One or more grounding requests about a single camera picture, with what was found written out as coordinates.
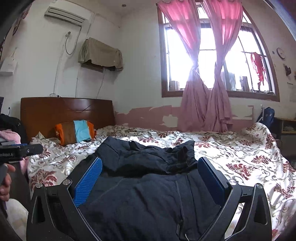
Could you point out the black garment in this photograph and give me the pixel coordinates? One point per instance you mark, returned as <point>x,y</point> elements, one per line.
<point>11,122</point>

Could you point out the orange brown blue striped pillow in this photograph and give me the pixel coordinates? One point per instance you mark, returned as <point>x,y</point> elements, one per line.
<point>78,131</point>

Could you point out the blue backpack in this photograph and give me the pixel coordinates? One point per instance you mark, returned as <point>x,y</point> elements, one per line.
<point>268,115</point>

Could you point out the person's left hand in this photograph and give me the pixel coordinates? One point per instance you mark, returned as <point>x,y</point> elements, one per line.
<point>5,187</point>

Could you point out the white wall box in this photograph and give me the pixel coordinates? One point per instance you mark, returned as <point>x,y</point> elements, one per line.
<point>8,66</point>

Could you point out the white air conditioner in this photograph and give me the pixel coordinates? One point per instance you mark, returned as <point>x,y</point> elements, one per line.
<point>64,15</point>

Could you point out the floral bedspread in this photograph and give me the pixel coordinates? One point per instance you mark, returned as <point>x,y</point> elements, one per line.
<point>242,148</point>

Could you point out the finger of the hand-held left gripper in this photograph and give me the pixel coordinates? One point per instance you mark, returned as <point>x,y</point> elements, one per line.
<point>32,150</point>
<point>23,145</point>

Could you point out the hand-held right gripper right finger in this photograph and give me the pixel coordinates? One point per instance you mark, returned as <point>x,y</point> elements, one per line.
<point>211,178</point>

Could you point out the round wall clock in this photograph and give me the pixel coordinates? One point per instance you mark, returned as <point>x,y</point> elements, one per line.
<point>281,53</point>

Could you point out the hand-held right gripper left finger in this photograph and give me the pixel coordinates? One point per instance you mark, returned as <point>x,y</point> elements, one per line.
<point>89,180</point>

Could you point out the grey box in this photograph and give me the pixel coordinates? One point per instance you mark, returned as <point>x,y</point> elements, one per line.
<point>4,141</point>

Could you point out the wooden desk with shelves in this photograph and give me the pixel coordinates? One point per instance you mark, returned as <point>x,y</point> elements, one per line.
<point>286,133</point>

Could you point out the beige cloth covered wall box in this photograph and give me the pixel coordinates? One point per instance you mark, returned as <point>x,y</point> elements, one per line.
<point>99,52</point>

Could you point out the black padded jacket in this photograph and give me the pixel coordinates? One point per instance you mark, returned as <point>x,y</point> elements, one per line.
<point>143,197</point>

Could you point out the white wall pipe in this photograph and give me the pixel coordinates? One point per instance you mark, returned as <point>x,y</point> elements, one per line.
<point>59,67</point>

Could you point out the pink fluffy cloth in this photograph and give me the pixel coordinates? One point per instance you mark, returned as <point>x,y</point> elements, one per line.
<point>9,135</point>

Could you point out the red hanging garment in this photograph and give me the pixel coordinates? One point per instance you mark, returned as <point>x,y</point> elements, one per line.
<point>256,62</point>

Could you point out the wooden headboard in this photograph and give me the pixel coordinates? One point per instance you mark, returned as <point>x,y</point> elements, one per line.
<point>46,115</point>

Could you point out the dark heart wall ornament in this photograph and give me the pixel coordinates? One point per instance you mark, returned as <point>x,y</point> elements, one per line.
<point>287,70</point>

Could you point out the cream fleece blanket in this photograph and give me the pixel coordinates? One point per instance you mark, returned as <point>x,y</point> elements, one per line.
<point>16,220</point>

